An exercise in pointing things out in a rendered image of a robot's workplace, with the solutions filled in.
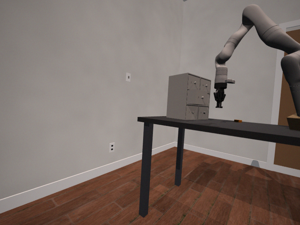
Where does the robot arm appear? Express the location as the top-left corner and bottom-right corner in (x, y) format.
(215, 4), (300, 117)

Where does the white small chest of drawers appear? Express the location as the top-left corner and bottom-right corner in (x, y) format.
(166, 73), (211, 120)

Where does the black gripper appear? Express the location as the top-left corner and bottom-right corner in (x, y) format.
(214, 82), (227, 108)

